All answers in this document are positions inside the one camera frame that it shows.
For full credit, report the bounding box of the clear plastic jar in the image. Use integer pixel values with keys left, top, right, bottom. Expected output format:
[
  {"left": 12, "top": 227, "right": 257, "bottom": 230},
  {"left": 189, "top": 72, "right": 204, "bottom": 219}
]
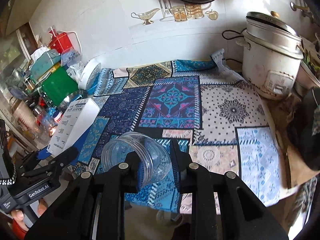
[{"left": 101, "top": 132, "right": 171, "bottom": 189}]

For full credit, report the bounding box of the white printed cardboard box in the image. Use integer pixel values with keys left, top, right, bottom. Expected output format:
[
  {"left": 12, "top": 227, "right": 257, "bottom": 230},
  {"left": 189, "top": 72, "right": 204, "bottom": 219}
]
[{"left": 47, "top": 98, "right": 100, "bottom": 156}]

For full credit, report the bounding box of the person's left hand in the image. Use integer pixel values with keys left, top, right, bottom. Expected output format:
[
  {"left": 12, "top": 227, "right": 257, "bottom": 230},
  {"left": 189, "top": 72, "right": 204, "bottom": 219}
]
[{"left": 11, "top": 198, "right": 48, "bottom": 232}]

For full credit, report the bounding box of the patchwork patterned tablecloth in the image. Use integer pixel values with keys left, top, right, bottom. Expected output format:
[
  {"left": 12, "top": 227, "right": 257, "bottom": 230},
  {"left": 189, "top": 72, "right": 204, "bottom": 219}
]
[{"left": 67, "top": 48, "right": 283, "bottom": 214}]

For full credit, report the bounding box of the steel bowl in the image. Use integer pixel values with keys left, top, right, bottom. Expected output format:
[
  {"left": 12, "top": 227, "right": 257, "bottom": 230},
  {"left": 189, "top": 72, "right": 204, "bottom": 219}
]
[{"left": 57, "top": 89, "right": 88, "bottom": 113}]

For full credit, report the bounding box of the green plastic container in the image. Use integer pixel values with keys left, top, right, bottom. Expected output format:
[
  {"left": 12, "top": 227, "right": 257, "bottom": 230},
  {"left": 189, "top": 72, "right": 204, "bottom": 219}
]
[{"left": 41, "top": 67, "right": 78, "bottom": 107}]

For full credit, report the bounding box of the white round perforated lid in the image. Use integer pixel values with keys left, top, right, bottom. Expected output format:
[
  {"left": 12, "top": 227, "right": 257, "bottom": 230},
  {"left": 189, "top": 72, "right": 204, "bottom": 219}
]
[{"left": 78, "top": 59, "right": 101, "bottom": 90}]

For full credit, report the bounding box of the teal tissue box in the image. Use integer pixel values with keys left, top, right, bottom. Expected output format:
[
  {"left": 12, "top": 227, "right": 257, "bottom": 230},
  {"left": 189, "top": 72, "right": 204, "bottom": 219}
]
[{"left": 30, "top": 49, "right": 61, "bottom": 80}]

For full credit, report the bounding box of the red box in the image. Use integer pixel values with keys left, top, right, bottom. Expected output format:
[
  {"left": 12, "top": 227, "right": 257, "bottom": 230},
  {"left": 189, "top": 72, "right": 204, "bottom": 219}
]
[{"left": 48, "top": 27, "right": 73, "bottom": 54}]

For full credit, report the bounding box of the white rice cooker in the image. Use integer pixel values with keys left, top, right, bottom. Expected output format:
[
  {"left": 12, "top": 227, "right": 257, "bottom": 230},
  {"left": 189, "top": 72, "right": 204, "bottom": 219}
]
[{"left": 237, "top": 11, "right": 304, "bottom": 100}]

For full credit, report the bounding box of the black power cable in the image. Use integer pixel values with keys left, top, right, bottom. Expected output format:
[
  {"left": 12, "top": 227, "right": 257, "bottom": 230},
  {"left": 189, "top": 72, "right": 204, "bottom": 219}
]
[{"left": 221, "top": 29, "right": 247, "bottom": 41}]

